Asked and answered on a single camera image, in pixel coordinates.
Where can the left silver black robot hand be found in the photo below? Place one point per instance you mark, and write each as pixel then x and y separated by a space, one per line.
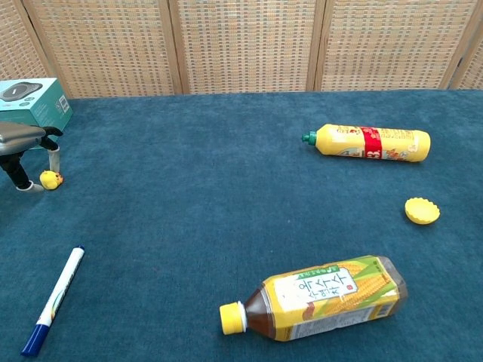
pixel 15 137

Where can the small yellow rubber duck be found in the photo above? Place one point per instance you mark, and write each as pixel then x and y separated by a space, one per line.
pixel 50 180

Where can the woven wicker screen panel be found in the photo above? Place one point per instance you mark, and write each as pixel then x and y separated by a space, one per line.
pixel 473 68
pixel 245 45
pixel 105 49
pixel 15 49
pixel 392 45

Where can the teal speaker product box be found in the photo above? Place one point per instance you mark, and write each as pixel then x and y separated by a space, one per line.
pixel 45 109

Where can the white marker pen blue cap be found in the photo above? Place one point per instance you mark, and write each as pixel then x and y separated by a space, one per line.
pixel 56 294

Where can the corn tea plastic bottle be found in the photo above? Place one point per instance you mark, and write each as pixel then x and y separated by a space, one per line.
pixel 324 298

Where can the yellow scalloped round cap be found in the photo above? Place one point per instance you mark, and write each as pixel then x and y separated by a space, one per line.
pixel 422 211

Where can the yellow squeeze bottle red label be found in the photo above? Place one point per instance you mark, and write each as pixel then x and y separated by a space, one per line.
pixel 347 143

